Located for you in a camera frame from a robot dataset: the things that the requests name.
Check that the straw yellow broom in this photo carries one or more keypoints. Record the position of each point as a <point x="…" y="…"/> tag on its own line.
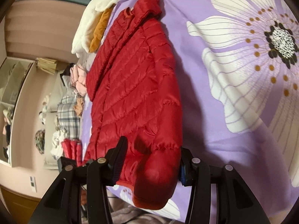
<point x="47" y="65"/>

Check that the plaid grey pillow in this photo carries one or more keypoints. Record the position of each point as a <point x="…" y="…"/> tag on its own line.
<point x="68" y="120"/>

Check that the white wall shelf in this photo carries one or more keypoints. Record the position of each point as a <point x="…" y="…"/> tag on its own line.
<point x="15" y="75"/>

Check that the grey garment pile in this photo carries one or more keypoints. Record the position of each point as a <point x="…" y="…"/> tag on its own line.
<point x="66" y="77"/>

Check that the pink folded garment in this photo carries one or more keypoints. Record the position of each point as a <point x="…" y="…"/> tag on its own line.
<point x="78" y="79"/>

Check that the white wall socket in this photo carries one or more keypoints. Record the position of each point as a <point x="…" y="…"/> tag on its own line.
<point x="33" y="184"/>

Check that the orange folded garment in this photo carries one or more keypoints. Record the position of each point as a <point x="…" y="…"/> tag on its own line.
<point x="100" y="29"/>

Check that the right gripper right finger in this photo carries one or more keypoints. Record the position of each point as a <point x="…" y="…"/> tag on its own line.
<point x="186" y="169"/>

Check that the red puffer jacket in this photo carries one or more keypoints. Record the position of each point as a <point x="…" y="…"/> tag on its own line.
<point x="134" y="93"/>

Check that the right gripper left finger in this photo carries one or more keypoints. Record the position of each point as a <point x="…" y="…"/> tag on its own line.
<point x="116" y="157"/>

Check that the tan small garment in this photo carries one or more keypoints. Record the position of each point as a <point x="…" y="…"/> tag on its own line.
<point x="79" y="106"/>

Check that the purple floral bed sheet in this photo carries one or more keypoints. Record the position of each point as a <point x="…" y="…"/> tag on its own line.
<point x="237" y="69"/>

